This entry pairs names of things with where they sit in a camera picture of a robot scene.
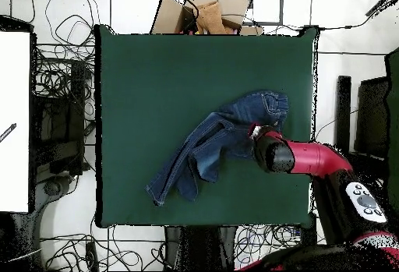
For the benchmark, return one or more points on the blue denim jeans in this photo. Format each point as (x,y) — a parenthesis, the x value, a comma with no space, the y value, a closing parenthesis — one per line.
(218,134)

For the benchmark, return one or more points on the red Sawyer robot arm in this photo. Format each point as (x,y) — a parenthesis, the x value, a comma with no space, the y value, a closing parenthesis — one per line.
(311,159)

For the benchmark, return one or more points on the black flat panel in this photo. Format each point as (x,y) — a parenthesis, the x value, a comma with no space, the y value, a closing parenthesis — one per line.
(372,119)

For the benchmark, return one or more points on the tan cloth in box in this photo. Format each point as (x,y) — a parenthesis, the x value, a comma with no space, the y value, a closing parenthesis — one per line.
(210,18)

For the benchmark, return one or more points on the dark green table cloth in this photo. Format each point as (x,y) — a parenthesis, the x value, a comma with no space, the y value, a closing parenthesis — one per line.
(140,66)

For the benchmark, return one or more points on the dark green cloth sheet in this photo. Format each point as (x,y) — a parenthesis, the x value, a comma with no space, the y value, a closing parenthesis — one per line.
(394,128)

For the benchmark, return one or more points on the brown cardboard box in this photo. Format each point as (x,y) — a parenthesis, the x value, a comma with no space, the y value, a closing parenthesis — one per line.
(168,16)

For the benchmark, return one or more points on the black equipment rack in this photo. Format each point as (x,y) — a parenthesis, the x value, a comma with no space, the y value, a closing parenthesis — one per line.
(62,122)

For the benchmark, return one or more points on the black power strip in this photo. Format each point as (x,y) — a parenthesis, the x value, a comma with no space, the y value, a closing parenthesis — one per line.
(92,256)

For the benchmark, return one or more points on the white board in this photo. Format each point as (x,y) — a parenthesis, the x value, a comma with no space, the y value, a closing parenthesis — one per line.
(14,113)

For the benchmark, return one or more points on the black strip with white print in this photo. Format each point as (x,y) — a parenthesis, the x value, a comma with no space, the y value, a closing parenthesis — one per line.
(7,132)

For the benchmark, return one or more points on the black upright post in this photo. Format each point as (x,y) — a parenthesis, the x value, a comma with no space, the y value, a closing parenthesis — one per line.
(343,113)

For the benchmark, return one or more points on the dark metal frame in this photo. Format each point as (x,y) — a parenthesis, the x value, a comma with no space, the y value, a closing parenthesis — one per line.
(281,7)

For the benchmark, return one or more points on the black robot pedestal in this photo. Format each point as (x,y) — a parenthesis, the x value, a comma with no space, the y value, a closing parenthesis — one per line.
(199,247)

